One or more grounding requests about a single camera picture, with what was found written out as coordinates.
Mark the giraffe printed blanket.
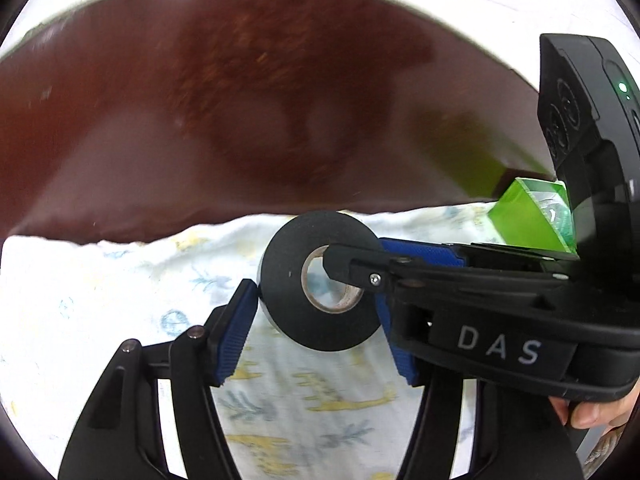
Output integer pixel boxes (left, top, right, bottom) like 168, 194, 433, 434
0, 200, 591, 480

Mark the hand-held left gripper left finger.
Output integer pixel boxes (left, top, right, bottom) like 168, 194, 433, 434
57, 279, 259, 480

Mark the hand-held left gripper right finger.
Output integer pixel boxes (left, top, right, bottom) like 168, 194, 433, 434
374, 292, 586, 480

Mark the brown wooden headboard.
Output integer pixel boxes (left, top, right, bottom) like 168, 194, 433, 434
0, 0, 561, 246

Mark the clear green bottle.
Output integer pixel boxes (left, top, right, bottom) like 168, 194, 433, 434
532, 185, 576, 251

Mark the black tape roll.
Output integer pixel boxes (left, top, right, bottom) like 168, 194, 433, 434
256, 211, 386, 353

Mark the green cardboard box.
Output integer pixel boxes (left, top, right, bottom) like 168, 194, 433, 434
487, 177, 576, 253

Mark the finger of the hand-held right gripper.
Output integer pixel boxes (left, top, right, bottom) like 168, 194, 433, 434
322, 242, 566, 293
377, 237, 577, 272

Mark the person's right hand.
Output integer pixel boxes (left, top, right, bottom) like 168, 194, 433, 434
547, 382, 640, 431

